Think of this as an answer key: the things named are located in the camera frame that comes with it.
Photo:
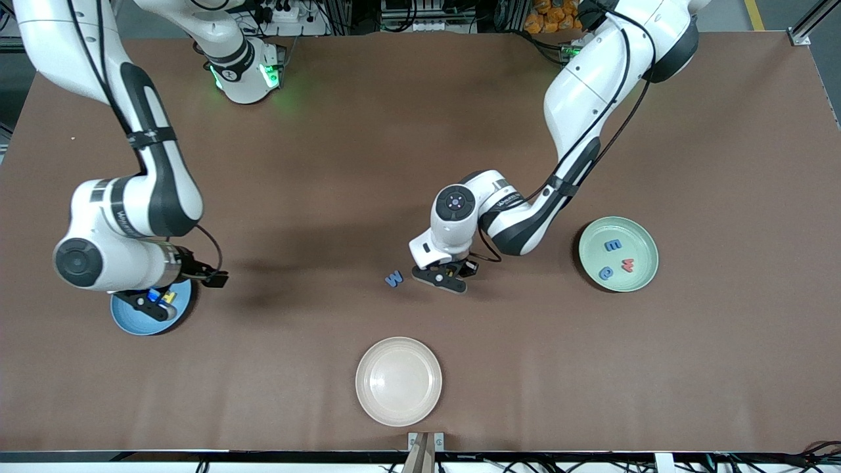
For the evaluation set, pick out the blue foam letter M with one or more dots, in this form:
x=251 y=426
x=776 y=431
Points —
x=393 y=278
x=612 y=245

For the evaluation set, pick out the orange packaged items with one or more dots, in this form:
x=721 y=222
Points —
x=548 y=16

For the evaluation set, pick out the red foam letter w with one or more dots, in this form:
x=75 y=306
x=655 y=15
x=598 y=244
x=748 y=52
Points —
x=627 y=265

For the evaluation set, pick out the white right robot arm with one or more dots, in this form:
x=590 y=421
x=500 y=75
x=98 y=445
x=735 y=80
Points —
x=164 y=190

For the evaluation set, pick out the aluminium frame profile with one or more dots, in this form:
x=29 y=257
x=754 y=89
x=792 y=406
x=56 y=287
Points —
x=811 y=26

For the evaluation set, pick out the cream white round plate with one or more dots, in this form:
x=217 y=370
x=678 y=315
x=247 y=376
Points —
x=399 y=381

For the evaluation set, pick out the green round plate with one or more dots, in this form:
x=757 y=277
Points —
x=624 y=230

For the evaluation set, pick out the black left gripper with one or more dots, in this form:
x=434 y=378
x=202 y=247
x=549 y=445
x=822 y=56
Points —
x=462 y=265

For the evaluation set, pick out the blue foam letter e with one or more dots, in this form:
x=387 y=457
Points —
x=605 y=272

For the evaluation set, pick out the blue round plate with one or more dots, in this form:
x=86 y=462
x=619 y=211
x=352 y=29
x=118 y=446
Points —
x=131 y=325

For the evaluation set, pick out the metal table edge bracket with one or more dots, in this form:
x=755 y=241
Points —
x=426 y=447

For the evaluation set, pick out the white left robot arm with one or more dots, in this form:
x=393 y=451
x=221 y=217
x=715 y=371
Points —
x=591 y=79

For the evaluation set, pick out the yellow foam letter H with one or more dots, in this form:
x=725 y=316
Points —
x=169 y=297

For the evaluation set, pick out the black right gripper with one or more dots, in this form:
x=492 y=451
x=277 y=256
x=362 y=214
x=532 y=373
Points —
x=196 y=267

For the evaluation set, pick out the white power strip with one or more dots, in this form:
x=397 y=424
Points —
x=430 y=26
x=282 y=12

